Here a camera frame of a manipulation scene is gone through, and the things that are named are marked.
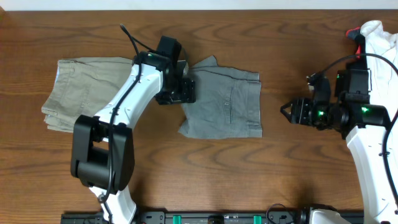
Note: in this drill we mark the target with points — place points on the folded khaki shorts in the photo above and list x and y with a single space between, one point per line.
83 85

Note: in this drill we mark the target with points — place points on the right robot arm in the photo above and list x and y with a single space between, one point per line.
363 127

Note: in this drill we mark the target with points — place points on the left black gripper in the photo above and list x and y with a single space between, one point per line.
177 94

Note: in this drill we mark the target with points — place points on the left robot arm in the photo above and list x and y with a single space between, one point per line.
103 149

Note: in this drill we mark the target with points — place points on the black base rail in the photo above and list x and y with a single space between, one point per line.
184 218

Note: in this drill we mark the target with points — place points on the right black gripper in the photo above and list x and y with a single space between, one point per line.
300 112

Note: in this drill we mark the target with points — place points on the white garment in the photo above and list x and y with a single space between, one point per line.
383 77

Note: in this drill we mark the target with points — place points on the grey shorts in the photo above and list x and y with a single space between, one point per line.
227 103

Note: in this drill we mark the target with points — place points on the black and red garment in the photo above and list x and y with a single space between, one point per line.
360 62

